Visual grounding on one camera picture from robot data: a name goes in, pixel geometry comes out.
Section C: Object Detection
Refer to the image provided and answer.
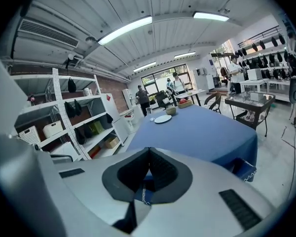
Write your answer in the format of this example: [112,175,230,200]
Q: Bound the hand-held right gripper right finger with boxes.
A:
[148,148,194,205]

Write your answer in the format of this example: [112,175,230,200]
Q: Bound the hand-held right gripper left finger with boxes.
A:
[102,147,150,202]

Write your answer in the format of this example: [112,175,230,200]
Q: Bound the white plate dish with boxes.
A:
[154,115,173,124]

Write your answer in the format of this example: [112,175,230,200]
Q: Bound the cardboard box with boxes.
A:
[105,136,120,149]

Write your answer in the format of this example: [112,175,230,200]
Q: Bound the table with blue tablecloth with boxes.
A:
[126,104,259,169]

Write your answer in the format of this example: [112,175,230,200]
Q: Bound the green paper bag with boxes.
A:
[88,120,105,136]

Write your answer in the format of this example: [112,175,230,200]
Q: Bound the white refrigerator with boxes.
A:
[100,93,129,143]

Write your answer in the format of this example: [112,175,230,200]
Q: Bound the blue patterned cushion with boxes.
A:
[231,158,258,183]

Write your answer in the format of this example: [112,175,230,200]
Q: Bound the white high chair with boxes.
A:
[119,108,138,133]

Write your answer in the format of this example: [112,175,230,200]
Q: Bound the white metal shelf unit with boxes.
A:
[10,67,125,160]

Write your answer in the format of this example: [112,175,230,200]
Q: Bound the tall white shelf cabinet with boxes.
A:
[122,88,137,112]

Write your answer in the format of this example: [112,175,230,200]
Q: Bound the black office chair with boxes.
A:
[154,90,171,110]

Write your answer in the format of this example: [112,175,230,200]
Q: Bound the wooden chair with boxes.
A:
[203,91,223,115]

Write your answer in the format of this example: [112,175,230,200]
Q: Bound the white dining table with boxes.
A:
[175,89,207,107]

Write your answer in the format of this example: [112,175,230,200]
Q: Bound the glass-top wicker table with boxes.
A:
[224,90,276,137]

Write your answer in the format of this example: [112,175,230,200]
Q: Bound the black framed window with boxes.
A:
[141,63,193,101]

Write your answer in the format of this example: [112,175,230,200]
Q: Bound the long ceiling light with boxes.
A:
[97,15,153,46]
[133,61,157,73]
[192,11,230,23]
[174,51,196,60]

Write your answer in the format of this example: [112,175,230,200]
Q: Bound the white counter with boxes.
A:
[239,79,292,103]

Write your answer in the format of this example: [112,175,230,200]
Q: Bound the rows of black bags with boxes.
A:
[234,33,291,80]

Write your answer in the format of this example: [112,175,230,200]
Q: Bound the ceiling air conditioner vent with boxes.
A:
[16,18,79,49]

